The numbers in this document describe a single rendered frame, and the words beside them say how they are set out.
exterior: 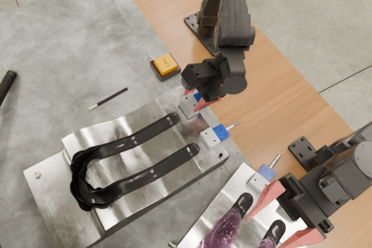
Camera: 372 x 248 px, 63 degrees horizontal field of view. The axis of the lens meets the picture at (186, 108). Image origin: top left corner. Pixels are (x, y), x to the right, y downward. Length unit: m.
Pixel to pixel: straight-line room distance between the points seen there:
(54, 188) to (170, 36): 0.64
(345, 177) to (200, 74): 0.38
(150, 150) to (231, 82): 0.31
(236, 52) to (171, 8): 0.58
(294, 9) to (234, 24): 1.88
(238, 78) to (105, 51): 0.58
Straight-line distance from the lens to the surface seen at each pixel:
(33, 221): 0.97
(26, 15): 1.30
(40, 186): 0.91
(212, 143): 0.84
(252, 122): 1.03
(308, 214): 0.53
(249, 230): 0.87
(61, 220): 0.88
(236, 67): 0.68
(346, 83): 2.34
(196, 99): 0.86
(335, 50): 2.46
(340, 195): 0.48
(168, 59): 1.05
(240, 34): 0.70
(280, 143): 1.03
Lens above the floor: 1.70
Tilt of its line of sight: 64 degrees down
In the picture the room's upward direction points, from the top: 10 degrees clockwise
